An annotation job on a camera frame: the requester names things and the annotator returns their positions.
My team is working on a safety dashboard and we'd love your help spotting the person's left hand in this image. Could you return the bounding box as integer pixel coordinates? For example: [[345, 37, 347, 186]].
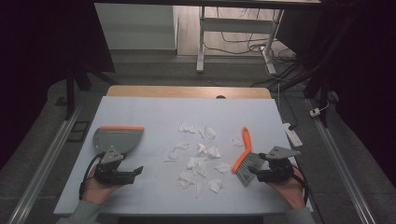
[[81, 175, 121, 205]]

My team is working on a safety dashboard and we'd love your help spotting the grey dustpan with orange edge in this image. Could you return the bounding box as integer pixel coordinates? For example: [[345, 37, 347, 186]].
[[92, 125, 146, 155]]

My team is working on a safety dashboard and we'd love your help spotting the orange brush with grey bristles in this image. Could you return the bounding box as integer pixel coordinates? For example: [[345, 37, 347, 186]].
[[232, 126, 266, 188]]

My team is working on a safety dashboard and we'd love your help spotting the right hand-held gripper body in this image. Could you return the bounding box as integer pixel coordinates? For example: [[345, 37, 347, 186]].
[[256, 146, 302, 184]]

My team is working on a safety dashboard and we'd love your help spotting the tangle of black floor cables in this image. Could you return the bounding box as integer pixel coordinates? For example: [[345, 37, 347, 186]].
[[204, 7, 298, 89]]

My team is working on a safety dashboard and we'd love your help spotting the aluminium floor rail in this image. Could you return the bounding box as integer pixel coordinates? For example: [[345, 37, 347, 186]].
[[6, 104, 84, 224], [305, 98, 378, 224]]

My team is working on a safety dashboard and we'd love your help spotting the pale grey cabinet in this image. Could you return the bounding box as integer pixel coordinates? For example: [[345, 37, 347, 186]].
[[93, 3, 179, 51]]

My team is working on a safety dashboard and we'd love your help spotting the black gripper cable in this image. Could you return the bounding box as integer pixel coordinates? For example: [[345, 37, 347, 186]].
[[78, 151, 106, 201], [291, 166, 312, 204]]

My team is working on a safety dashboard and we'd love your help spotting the white desk frame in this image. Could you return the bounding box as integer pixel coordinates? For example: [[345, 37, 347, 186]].
[[195, 6, 286, 76]]

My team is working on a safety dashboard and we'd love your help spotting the white power strip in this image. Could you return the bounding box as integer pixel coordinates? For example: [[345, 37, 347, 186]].
[[282, 122, 304, 148]]

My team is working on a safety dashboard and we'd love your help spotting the pile of white paper scraps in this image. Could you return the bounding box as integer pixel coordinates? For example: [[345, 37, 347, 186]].
[[163, 120, 246, 200]]

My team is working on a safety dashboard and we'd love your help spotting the wooden table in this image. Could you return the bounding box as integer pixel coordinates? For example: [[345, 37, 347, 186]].
[[106, 85, 273, 100]]

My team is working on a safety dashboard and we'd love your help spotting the black metal stand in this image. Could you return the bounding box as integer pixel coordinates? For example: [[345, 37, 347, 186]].
[[63, 60, 110, 121]]

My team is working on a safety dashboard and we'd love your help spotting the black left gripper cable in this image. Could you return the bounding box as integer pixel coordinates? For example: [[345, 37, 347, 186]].
[[78, 151, 106, 201]]

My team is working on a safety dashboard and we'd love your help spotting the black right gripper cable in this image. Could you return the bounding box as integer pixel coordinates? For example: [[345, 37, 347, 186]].
[[291, 166, 312, 204]]

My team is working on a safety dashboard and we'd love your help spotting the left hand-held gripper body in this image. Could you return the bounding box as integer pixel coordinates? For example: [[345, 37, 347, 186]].
[[92, 148, 136, 187]]

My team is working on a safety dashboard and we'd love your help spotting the person's right hand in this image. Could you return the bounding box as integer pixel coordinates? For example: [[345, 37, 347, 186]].
[[266, 173, 308, 210]]

